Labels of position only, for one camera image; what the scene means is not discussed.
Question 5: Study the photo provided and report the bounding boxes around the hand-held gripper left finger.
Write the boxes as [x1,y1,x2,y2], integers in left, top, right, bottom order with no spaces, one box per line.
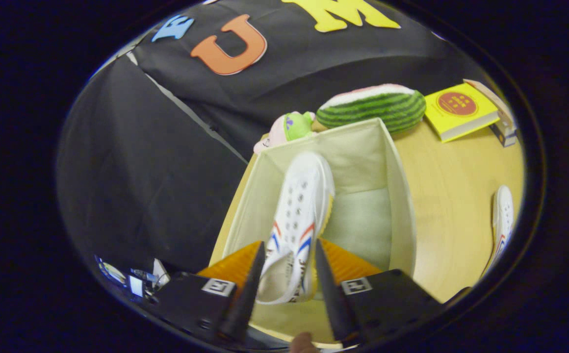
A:
[155,240,267,344]

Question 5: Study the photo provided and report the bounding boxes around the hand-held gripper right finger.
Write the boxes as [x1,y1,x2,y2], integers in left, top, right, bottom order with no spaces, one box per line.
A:
[315,239,444,344]

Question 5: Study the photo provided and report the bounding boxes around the white striped canvas shoe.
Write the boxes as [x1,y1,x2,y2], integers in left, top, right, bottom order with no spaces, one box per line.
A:
[481,185,515,275]
[257,151,336,305]

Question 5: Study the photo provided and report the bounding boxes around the beige fabric storage box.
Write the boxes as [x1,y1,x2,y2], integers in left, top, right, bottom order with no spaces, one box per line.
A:
[208,117,417,344]

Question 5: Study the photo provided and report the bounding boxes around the shiny blue white clutter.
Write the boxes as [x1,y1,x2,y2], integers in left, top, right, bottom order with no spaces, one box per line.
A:
[96,255,171,300]

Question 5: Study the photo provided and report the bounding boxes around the watermelon slice plush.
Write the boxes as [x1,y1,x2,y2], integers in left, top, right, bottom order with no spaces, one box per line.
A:
[315,83,427,134]

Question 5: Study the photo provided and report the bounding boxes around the yellow book red circle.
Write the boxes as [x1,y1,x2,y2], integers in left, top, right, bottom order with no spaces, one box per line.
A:
[424,82,501,143]

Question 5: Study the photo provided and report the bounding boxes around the blue white book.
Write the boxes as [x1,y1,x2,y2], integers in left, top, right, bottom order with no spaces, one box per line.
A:
[490,120,518,148]

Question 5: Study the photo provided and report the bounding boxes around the pink green plush toy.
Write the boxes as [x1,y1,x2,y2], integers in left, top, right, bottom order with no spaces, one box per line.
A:
[254,111,317,155]

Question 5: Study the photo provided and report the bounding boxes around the tan cover book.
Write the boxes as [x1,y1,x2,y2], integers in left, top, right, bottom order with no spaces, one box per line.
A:
[464,78,516,130]

